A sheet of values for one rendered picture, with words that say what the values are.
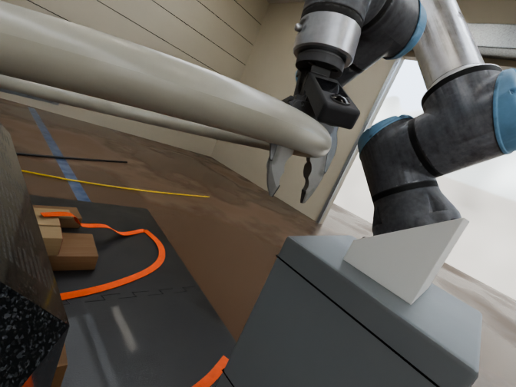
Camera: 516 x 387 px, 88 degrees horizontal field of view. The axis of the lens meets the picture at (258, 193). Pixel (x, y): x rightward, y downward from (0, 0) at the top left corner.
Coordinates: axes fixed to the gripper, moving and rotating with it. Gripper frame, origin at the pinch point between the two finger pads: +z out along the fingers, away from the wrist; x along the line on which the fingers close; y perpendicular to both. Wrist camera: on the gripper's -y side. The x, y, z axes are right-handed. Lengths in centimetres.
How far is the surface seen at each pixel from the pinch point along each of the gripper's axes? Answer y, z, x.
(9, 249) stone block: 14, 23, 43
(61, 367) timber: 45, 76, 43
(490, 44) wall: 270, -207, -302
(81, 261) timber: 109, 73, 64
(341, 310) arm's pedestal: 5.9, 21.8, -19.0
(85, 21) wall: 493, -145, 244
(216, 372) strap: 64, 93, -11
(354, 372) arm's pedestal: 0.8, 31.2, -22.1
